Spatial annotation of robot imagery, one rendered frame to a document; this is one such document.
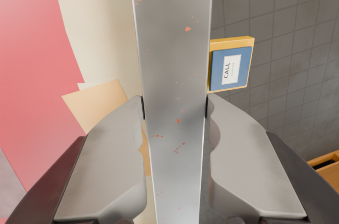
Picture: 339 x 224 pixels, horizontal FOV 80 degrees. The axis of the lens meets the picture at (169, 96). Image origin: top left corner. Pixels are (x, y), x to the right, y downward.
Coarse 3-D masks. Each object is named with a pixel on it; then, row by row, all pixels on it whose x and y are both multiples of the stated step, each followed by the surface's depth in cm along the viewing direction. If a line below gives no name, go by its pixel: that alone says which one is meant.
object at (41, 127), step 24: (0, 96) 16; (24, 96) 16; (48, 96) 16; (0, 120) 17; (24, 120) 17; (48, 120) 17; (72, 120) 17; (0, 144) 18; (24, 144) 18; (48, 144) 18; (0, 168) 20; (24, 168) 20; (48, 168) 20; (0, 192) 22; (24, 192) 22; (0, 216) 24
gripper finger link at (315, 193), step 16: (272, 144) 8; (288, 160) 8; (304, 160) 8; (288, 176) 7; (304, 176) 7; (320, 176) 7; (304, 192) 6; (320, 192) 6; (336, 192) 6; (304, 208) 6; (320, 208) 6; (336, 208) 6
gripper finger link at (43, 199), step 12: (72, 144) 9; (60, 156) 8; (72, 156) 8; (60, 168) 8; (72, 168) 8; (48, 180) 7; (60, 180) 7; (36, 192) 7; (48, 192) 7; (60, 192) 7; (24, 204) 6; (36, 204) 6; (48, 204) 6; (12, 216) 6; (24, 216) 6; (36, 216) 6; (48, 216) 6
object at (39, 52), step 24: (0, 0) 13; (24, 0) 13; (48, 0) 13; (0, 24) 13; (24, 24) 13; (48, 24) 13; (0, 48) 14; (24, 48) 14; (48, 48) 14; (0, 72) 15; (24, 72) 15; (48, 72) 15; (72, 72) 15
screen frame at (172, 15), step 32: (160, 0) 9; (192, 0) 9; (160, 32) 10; (192, 32) 10; (160, 64) 11; (192, 64) 11; (160, 96) 12; (192, 96) 12; (160, 128) 13; (192, 128) 13; (160, 160) 14; (192, 160) 14; (160, 192) 16; (192, 192) 16
